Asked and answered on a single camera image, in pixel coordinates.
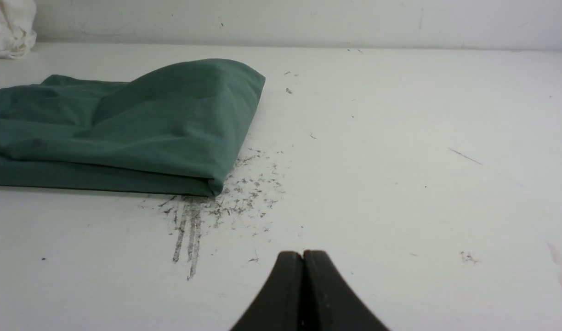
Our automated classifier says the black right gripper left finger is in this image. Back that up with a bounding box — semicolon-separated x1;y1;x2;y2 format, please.
232;251;303;331

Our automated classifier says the green long-sleeved shirt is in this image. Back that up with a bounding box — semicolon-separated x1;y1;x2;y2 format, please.
0;59;266;197

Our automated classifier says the white crumpled garment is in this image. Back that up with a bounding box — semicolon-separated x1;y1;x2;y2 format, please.
0;0;37;59

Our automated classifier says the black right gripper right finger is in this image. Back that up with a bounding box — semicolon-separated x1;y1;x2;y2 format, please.
302;250;388;331

